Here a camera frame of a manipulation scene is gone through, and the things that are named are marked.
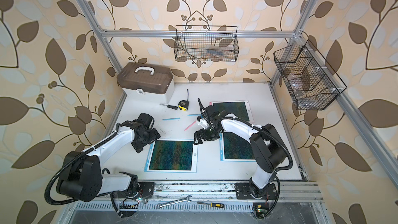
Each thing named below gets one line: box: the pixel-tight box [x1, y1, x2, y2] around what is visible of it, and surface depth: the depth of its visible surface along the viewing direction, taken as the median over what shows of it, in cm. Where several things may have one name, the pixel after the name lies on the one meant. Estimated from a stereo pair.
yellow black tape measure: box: [178, 88, 190, 111], surface depth 107 cm
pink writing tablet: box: [209, 100, 255, 124], surface depth 110 cm
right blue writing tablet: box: [218, 131, 257, 162], surface depth 88 cm
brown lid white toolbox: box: [116, 61, 175, 104], surface depth 102 cm
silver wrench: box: [156, 194, 193, 209], surface depth 73 cm
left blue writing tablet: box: [143, 138, 199, 174], surface depth 86 cm
